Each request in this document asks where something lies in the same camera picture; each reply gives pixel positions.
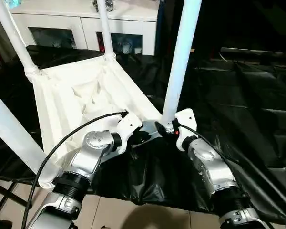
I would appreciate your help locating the black mat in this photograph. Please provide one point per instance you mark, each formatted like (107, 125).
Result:
(240, 107)

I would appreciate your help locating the printed box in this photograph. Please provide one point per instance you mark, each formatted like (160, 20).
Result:
(125, 46)

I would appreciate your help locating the red package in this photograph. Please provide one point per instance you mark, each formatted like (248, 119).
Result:
(101, 44)

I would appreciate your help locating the black backdrop cloth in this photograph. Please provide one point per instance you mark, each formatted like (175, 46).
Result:
(248, 21)

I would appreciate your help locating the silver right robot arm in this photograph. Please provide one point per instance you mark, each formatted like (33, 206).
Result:
(214, 162)

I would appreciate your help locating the white cup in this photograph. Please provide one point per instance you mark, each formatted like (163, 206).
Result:
(137, 50)

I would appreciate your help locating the black stand leg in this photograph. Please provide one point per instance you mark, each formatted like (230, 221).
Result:
(4, 190)

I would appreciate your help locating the black object pile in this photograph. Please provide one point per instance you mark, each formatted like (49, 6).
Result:
(110, 3)

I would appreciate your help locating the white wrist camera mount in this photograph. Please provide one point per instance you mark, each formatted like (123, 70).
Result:
(128, 124)
(187, 119)

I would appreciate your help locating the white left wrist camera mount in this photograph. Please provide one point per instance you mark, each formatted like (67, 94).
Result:
(128, 124)

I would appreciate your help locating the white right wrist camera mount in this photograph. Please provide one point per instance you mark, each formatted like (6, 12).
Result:
(187, 119)

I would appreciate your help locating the grey curtain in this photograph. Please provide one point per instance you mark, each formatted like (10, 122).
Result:
(2, 35)

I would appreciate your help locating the white plastic table leg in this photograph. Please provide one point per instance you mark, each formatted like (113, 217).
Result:
(106, 31)
(178, 59)
(16, 40)
(14, 128)

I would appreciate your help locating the blue vertical strip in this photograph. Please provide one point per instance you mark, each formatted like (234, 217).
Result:
(160, 26)

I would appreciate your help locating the white plastic table top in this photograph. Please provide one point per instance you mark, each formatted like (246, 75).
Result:
(62, 95)

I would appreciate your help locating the white glass-door cabinet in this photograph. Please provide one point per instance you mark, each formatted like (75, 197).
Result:
(85, 23)

